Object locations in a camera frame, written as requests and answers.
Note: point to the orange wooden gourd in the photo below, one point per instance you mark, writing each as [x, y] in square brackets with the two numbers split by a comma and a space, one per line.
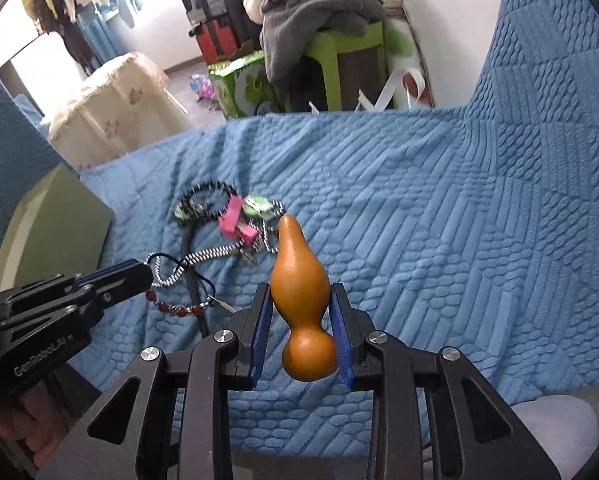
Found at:
[299, 285]

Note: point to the cream cloth covered table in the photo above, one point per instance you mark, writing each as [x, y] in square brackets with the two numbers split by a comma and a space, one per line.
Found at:
[114, 105]

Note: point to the pink hair clip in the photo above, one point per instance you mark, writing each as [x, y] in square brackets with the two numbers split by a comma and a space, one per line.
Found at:
[229, 220]

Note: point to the grey clothing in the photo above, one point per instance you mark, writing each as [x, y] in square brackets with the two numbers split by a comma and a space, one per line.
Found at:
[309, 10]

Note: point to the white wardrobe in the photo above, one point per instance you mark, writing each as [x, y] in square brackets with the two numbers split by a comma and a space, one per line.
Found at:
[14, 40]

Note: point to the green printed carton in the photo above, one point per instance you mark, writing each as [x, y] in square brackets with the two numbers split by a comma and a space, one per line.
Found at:
[239, 85]

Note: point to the green jade pendant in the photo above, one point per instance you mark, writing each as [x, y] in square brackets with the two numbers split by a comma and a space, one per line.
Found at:
[259, 206]

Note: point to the blue curtain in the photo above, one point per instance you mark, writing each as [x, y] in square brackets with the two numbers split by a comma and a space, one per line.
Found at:
[92, 35]

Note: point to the blue quilted sofa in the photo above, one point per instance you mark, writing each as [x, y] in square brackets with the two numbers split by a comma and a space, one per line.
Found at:
[429, 210]

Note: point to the black suitcase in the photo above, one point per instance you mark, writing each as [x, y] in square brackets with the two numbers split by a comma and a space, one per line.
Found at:
[237, 15]

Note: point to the colourful cloth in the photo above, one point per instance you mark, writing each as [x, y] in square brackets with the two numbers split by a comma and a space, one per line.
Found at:
[202, 87]

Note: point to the pale green cardboard box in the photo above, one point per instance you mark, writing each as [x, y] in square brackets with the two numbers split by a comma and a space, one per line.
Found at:
[54, 230]

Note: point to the white bag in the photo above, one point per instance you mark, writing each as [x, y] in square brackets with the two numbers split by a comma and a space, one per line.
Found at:
[389, 90]

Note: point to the grey trouser leg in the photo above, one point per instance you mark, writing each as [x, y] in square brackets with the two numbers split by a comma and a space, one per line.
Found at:
[554, 435]

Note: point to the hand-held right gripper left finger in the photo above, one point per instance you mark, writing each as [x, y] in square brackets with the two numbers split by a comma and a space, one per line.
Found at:
[262, 340]

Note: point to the floral rolled mat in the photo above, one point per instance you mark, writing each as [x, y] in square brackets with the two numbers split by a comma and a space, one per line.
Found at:
[397, 40]

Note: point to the green plastic stool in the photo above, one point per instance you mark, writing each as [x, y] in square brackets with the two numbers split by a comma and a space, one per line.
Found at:
[324, 70]

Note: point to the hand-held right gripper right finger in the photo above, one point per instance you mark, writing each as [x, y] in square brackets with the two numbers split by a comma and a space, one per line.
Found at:
[340, 340]

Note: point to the person's left hand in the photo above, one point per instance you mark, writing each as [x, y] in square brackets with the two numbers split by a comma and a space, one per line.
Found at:
[14, 430]

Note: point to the red suitcase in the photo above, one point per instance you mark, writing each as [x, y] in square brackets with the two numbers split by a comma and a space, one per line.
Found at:
[214, 40]

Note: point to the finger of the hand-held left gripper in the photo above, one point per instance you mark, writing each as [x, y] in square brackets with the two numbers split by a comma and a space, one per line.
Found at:
[129, 280]
[87, 277]

